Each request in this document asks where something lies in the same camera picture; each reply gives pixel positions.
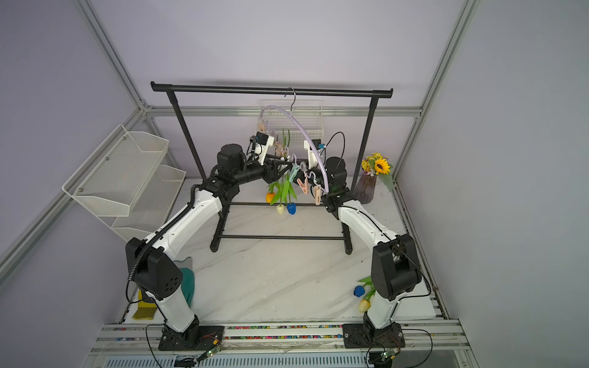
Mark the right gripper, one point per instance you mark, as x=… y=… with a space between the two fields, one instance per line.
x=301 y=174

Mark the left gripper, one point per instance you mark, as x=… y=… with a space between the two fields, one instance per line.
x=274 y=176

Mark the purple clip hanger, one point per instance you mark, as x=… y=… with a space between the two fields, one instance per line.
x=299 y=157

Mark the orange tulip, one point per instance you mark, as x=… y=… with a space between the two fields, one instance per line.
x=272 y=191

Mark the cream white tulip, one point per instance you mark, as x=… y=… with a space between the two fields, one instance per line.
x=279 y=207

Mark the blue tulip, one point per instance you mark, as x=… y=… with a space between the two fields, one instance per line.
x=361 y=289
x=288 y=196

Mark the black clothes rack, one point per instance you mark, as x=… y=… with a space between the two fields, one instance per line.
x=276 y=90

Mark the pale yellow tulip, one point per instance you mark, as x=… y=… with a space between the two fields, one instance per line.
x=286 y=138

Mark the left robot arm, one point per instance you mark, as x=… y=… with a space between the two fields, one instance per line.
x=151 y=261

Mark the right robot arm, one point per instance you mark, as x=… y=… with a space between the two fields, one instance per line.
x=395 y=266

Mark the sunflower bouquet in vase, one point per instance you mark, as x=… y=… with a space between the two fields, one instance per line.
x=374 y=168

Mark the green work glove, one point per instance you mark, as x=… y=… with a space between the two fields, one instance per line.
x=188 y=282

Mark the cream tulip right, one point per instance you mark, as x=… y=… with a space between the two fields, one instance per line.
x=365 y=303

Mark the white mesh tiered shelf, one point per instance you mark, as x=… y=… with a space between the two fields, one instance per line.
x=127 y=184

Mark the black yellow work glove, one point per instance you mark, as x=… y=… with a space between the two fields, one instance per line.
x=145 y=310

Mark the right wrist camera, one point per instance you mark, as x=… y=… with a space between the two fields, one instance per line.
x=314 y=157

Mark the white wire wall basket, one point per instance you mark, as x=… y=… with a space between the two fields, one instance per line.
x=275 y=117

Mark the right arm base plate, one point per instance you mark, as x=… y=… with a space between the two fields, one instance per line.
x=362 y=336

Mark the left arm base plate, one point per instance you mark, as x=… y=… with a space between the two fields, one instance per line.
x=201 y=338

